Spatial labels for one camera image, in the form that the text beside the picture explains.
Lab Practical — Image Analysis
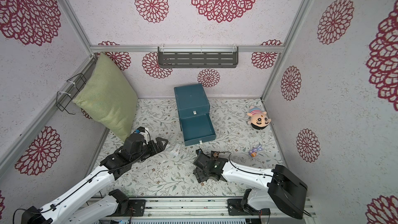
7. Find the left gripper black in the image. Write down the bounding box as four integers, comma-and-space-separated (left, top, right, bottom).
132, 136, 169, 165

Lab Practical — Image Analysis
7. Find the white cookie packet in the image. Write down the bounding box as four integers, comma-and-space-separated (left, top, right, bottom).
170, 144, 181, 157

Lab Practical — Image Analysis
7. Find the teal drawer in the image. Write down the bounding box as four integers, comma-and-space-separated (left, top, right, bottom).
180, 114, 217, 146

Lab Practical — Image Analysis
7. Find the teal drawer cabinet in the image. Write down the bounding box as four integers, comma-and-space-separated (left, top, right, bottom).
174, 84, 210, 119

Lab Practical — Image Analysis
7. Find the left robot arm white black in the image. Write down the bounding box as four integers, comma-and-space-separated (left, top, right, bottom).
21, 131, 169, 224

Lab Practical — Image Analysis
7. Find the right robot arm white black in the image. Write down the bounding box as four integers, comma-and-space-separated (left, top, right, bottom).
193, 149, 311, 219

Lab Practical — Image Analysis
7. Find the purple toy figure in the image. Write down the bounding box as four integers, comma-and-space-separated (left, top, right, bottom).
249, 145, 263, 158

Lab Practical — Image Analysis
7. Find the cartoon boy plush head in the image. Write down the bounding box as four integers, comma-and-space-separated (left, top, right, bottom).
247, 106, 272, 130

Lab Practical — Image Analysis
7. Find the green pillow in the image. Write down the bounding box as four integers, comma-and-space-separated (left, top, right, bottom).
73, 53, 138, 142

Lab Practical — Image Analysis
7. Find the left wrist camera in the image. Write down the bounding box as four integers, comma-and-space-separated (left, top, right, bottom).
134, 127, 150, 138

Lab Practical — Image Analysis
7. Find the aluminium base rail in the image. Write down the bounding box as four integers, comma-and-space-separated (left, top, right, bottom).
95, 197, 319, 224

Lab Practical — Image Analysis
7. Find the grey wall shelf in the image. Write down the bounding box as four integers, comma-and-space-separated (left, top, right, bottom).
157, 46, 239, 68

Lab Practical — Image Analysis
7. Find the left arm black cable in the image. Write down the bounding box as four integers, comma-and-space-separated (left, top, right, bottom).
12, 127, 153, 224

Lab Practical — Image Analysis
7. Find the black wire wall rack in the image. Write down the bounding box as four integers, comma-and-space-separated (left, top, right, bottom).
55, 73, 87, 115

